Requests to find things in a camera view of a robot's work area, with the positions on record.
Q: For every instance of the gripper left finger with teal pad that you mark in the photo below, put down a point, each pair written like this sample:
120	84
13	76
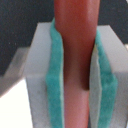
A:
44	76

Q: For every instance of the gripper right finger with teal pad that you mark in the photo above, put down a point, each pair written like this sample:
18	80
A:
108	98

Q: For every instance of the red-brown toy sausage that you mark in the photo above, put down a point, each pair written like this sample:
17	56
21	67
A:
76	20

